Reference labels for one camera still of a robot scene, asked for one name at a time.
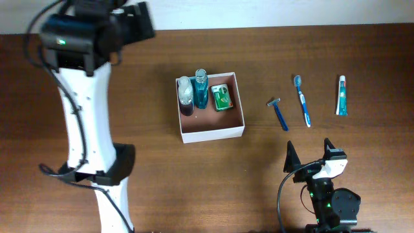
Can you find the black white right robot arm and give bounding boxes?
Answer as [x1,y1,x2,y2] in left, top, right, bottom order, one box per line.
[281,138,361,232]

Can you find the purple foam pump bottle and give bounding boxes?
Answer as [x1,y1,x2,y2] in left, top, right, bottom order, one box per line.
[178,76,194,116]

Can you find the blue disposable razor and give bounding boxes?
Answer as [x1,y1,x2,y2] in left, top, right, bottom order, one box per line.
[267,98,289,131]

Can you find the green white toothpaste tube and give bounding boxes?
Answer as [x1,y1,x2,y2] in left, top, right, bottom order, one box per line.
[336,75,347,116]

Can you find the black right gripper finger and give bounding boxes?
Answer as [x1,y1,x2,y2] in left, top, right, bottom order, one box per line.
[283,140,301,173]
[324,138,336,153]

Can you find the teal mouthwash bottle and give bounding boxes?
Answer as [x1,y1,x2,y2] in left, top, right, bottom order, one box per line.
[195,69,208,109]

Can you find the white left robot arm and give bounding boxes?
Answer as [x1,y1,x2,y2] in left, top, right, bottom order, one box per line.
[38,1,155,232]

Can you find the green soap box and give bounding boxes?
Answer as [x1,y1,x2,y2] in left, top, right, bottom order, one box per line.
[211,83,234,112]

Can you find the blue white toothbrush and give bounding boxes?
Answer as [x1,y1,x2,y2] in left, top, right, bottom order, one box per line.
[294,75,311,128]

